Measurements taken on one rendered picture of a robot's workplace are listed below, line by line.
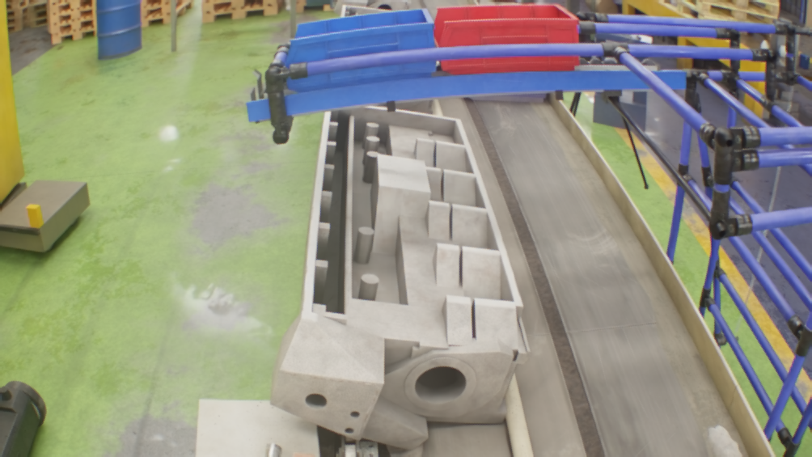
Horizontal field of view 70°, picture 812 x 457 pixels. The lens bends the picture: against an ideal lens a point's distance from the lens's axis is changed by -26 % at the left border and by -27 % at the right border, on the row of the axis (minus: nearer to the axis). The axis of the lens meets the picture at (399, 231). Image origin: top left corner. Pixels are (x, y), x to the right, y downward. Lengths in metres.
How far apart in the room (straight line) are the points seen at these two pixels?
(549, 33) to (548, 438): 0.80
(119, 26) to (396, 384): 6.87
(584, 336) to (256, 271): 1.94
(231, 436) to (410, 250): 0.52
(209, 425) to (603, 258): 1.06
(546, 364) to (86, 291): 2.31
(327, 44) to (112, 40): 6.47
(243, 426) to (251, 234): 2.33
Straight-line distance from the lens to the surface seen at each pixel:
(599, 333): 1.58
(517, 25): 1.50
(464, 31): 1.49
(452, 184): 1.71
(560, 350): 1.53
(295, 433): 1.24
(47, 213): 3.71
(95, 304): 3.20
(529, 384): 1.43
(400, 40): 1.48
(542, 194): 2.14
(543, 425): 1.33
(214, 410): 1.30
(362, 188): 1.80
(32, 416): 2.49
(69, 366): 2.86
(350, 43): 1.48
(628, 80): 1.58
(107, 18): 7.83
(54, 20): 10.05
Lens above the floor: 1.65
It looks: 28 degrees down
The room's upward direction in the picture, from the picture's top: straight up
